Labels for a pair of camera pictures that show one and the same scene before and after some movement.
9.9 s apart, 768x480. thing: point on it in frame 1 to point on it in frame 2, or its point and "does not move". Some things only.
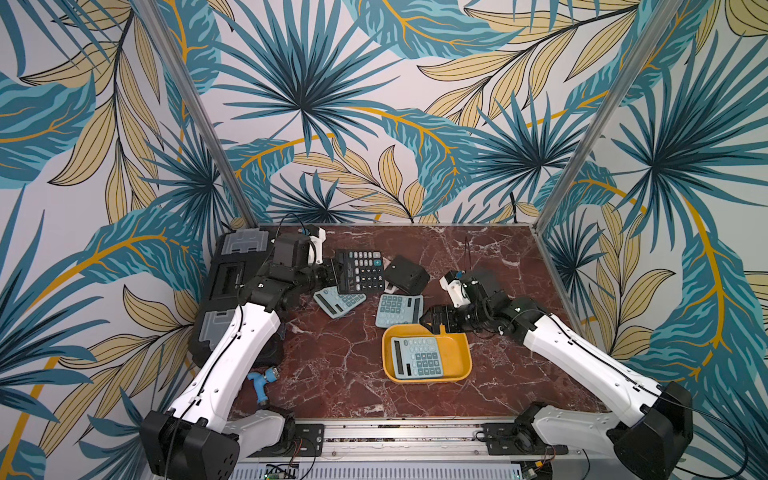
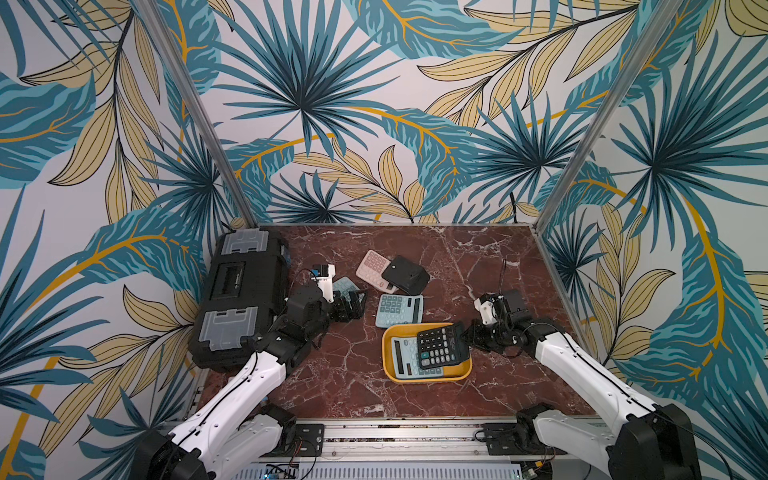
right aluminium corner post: x=658 y=20 does not move
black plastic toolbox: x=241 y=254 does not move
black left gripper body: x=316 y=276 to x=340 y=313
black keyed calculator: x=361 y=271 to x=442 y=346
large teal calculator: x=416 y=357 does not move
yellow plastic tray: x=455 y=351 does not move
